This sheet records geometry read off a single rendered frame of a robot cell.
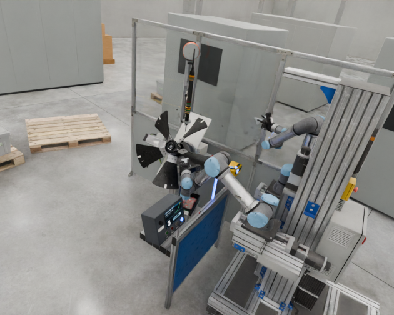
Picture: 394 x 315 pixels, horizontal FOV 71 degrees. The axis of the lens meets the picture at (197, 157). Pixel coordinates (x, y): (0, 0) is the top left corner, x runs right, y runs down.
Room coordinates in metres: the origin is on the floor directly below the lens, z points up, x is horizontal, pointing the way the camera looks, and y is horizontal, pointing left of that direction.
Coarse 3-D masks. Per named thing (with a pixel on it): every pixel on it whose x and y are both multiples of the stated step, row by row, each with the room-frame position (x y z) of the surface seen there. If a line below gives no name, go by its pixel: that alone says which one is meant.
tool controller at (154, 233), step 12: (156, 204) 1.27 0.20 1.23; (168, 204) 1.27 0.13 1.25; (180, 204) 1.32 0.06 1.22; (144, 216) 1.16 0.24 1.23; (156, 216) 1.15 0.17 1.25; (168, 216) 1.22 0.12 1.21; (180, 216) 1.30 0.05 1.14; (144, 228) 1.16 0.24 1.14; (156, 228) 1.12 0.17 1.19; (168, 228) 1.19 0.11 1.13; (156, 240) 1.12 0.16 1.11
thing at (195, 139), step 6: (192, 114) 2.51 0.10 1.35; (198, 114) 2.50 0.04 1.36; (192, 120) 2.47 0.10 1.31; (204, 120) 2.44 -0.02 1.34; (210, 120) 2.42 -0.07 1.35; (186, 126) 2.44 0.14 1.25; (222, 126) 2.35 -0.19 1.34; (180, 132) 2.41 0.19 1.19; (198, 132) 2.36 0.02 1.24; (204, 132) 2.35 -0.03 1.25; (180, 138) 2.37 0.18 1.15; (186, 138) 2.35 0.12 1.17; (192, 138) 2.34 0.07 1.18; (198, 138) 2.32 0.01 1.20; (198, 144) 2.28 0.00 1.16
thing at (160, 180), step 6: (168, 162) 1.98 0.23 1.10; (162, 168) 1.94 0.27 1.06; (168, 168) 1.95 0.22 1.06; (174, 168) 1.98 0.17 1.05; (162, 174) 1.90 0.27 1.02; (168, 174) 1.92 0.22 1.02; (174, 174) 1.94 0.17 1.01; (156, 180) 1.87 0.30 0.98; (162, 180) 1.88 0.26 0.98; (168, 180) 1.89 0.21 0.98; (174, 180) 1.91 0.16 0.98; (162, 186) 1.84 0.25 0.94; (168, 186) 1.86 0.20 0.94; (174, 186) 1.87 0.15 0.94
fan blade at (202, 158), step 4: (188, 152) 2.03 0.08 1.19; (192, 152) 2.05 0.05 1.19; (184, 156) 1.96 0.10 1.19; (188, 156) 1.97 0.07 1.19; (192, 156) 1.98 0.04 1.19; (196, 156) 2.00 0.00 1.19; (200, 156) 2.01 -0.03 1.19; (204, 156) 2.02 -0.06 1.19; (208, 156) 2.02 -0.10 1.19; (192, 160) 1.94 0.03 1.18; (196, 160) 1.94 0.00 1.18; (200, 160) 1.95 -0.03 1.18; (204, 160) 1.96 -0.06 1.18; (192, 164) 1.89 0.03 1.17; (200, 164) 1.90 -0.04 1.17; (204, 164) 1.91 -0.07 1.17; (200, 168) 1.87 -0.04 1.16; (204, 168) 1.87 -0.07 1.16; (196, 172) 1.83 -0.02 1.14
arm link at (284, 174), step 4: (284, 164) 1.94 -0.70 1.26; (288, 164) 1.94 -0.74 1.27; (292, 164) 1.94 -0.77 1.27; (284, 168) 1.89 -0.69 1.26; (288, 168) 1.89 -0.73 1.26; (280, 172) 1.91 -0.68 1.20; (284, 172) 1.87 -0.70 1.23; (288, 172) 1.85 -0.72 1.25; (280, 176) 1.89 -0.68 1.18; (284, 176) 1.86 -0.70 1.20; (288, 176) 1.85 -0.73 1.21; (280, 180) 1.87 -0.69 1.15; (284, 180) 1.85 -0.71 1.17
